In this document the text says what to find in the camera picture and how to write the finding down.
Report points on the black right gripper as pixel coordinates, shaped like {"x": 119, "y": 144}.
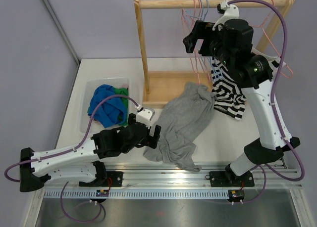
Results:
{"x": 202, "y": 30}

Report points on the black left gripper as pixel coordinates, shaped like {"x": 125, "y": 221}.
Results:
{"x": 150, "y": 140}

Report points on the blue tank top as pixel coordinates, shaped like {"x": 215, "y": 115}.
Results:
{"x": 107, "y": 113}

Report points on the green tank top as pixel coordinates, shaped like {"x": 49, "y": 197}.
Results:
{"x": 123, "y": 116}

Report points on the grey tank top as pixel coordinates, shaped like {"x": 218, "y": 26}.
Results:
{"x": 182, "y": 120}

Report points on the black white striped top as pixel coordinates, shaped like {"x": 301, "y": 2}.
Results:
{"x": 229, "y": 98}

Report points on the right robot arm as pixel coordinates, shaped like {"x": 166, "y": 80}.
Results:
{"x": 232, "y": 46}

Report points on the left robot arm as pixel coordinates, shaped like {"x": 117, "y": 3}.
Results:
{"x": 82, "y": 163}

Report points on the wooden clothes rack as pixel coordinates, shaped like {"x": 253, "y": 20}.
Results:
{"x": 162, "y": 86}

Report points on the clear plastic basket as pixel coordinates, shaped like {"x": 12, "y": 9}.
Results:
{"x": 87, "y": 94}

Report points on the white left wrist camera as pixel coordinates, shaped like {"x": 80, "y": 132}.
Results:
{"x": 144, "y": 115}

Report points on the white slotted cable duct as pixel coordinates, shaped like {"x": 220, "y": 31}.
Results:
{"x": 138, "y": 193}

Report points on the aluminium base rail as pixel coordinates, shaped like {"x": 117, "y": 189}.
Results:
{"x": 168, "y": 176}

